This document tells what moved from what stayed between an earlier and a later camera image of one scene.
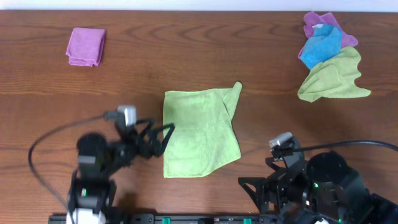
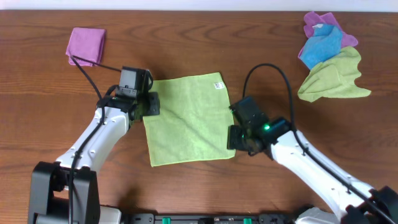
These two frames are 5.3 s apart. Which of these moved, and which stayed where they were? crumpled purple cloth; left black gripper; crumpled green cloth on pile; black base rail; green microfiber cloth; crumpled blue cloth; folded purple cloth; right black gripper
Moved: left black gripper; green microfiber cloth; right black gripper
Stayed: black base rail; crumpled green cloth on pile; crumpled blue cloth; folded purple cloth; crumpled purple cloth
